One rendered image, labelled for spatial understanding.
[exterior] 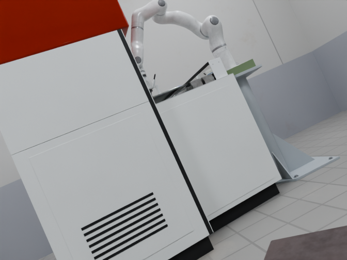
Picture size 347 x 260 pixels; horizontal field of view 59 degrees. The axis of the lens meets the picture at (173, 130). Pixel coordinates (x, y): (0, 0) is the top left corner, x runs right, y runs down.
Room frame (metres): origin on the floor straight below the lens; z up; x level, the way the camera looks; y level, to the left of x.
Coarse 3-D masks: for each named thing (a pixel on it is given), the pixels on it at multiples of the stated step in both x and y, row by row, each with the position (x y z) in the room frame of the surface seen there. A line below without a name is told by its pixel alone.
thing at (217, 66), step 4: (212, 60) 1.98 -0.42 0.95; (216, 60) 1.99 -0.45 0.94; (220, 60) 1.99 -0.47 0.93; (212, 64) 1.97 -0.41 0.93; (216, 64) 1.98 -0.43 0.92; (220, 64) 1.99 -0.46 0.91; (212, 68) 1.97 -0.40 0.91; (216, 68) 1.98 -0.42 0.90; (220, 68) 1.99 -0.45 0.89; (224, 68) 1.99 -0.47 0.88; (216, 72) 1.97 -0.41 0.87; (220, 72) 1.98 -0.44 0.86; (224, 72) 1.99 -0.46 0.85; (216, 76) 1.97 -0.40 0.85; (220, 76) 1.98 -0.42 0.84
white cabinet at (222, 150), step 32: (192, 96) 1.83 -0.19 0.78; (224, 96) 1.89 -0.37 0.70; (192, 128) 1.80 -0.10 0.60; (224, 128) 1.86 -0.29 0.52; (256, 128) 1.93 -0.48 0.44; (192, 160) 1.77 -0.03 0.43; (224, 160) 1.83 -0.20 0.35; (256, 160) 1.90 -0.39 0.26; (224, 192) 1.81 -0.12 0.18; (256, 192) 1.87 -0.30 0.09; (224, 224) 1.81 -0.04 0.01
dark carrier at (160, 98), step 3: (168, 93) 2.10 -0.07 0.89; (159, 96) 2.06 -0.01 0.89; (162, 96) 2.12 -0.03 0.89; (165, 96) 2.18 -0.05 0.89; (171, 96) 2.32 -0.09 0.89; (153, 99) 2.06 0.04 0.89; (156, 99) 2.12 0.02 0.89; (159, 99) 2.17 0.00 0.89; (162, 99) 2.24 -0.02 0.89; (156, 102) 2.26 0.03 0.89; (159, 102) 2.32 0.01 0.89
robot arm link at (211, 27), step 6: (210, 18) 2.14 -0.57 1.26; (216, 18) 2.15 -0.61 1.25; (204, 24) 2.17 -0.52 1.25; (210, 24) 2.14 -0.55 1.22; (216, 24) 2.14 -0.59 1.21; (204, 30) 2.21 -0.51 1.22; (210, 30) 2.15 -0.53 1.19; (216, 30) 2.17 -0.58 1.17; (222, 30) 2.20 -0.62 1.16; (210, 36) 2.18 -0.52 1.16; (216, 36) 2.19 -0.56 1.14; (222, 36) 2.21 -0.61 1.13; (210, 42) 2.21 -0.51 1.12; (216, 42) 2.20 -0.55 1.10; (222, 42) 2.20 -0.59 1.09; (210, 48) 2.25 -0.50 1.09; (216, 48) 2.21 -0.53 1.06
